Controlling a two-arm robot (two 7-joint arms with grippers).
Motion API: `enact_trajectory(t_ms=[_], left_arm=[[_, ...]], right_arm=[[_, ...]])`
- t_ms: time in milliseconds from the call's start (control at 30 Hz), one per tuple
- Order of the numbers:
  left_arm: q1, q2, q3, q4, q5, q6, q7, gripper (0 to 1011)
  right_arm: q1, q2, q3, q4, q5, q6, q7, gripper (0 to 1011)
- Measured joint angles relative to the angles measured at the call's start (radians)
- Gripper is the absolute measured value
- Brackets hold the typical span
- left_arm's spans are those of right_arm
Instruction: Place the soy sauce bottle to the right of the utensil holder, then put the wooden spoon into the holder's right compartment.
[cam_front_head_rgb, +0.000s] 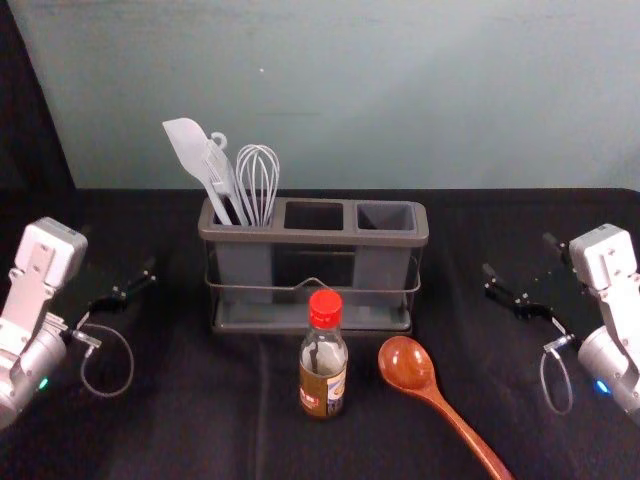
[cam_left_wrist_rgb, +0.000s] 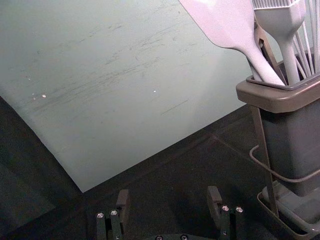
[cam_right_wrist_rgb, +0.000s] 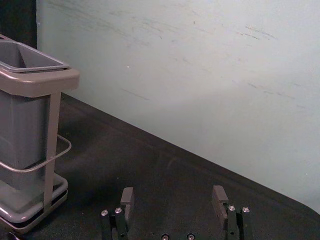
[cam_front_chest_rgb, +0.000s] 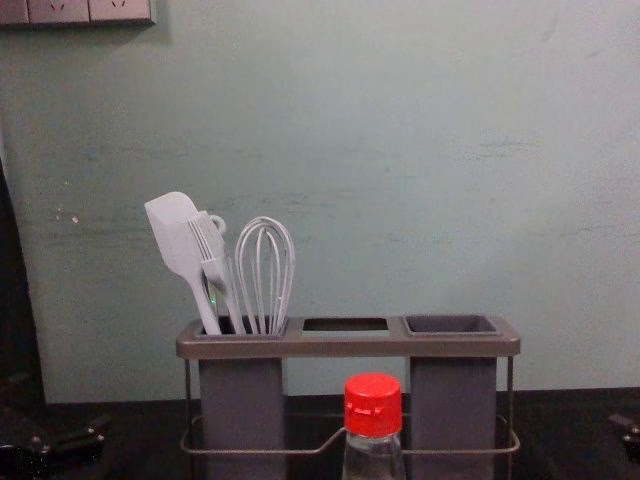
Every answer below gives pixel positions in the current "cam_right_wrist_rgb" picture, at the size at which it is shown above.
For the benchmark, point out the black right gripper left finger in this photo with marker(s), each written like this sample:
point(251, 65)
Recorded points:
point(126, 200)

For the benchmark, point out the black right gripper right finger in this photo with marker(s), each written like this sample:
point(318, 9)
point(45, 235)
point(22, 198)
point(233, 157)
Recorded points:
point(219, 202)

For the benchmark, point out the black table cloth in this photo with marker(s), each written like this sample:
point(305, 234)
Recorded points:
point(162, 175)

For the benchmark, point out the grey plastic drip tray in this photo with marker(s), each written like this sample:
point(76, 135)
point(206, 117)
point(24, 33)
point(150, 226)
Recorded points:
point(15, 200)

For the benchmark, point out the grey plastic holder cup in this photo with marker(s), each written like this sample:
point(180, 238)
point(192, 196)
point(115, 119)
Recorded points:
point(22, 125)

